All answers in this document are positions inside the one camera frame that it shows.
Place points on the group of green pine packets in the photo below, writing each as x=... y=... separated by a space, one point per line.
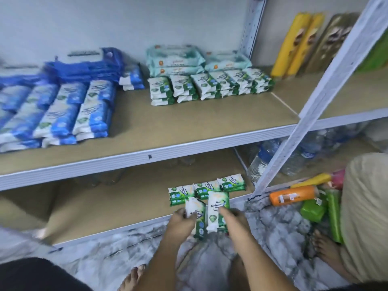
x=182 y=87

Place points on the water bottles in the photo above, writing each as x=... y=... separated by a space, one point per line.
x=303 y=148

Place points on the person's left foot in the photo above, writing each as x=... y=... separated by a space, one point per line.
x=132 y=278

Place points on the short green bottle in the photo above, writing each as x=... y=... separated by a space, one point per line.
x=313 y=210

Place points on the person's right forearm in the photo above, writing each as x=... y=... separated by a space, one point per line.
x=257 y=266

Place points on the person's right hand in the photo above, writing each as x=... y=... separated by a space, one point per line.
x=236 y=224

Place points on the group of blue wipe packets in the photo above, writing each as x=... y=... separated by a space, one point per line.
x=54 y=118

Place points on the person's foot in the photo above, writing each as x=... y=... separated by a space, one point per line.
x=237 y=277
x=330 y=251
x=132 y=278

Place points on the dark brown bottle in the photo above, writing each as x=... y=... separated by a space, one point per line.
x=326 y=42

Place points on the pink bottle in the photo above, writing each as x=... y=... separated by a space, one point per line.
x=338 y=178

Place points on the person's left hand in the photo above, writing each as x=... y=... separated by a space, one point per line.
x=180 y=230

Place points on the person's right foot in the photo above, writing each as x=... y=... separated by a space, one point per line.
x=237 y=277

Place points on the person's left forearm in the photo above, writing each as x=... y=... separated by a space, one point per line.
x=163 y=266

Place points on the yellow bottle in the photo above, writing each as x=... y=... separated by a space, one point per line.
x=306 y=44
x=290 y=45
x=312 y=180

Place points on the cardboard box blue print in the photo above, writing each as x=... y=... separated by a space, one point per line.
x=27 y=206

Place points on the grey metal shelf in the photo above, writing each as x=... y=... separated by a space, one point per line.
x=182 y=124

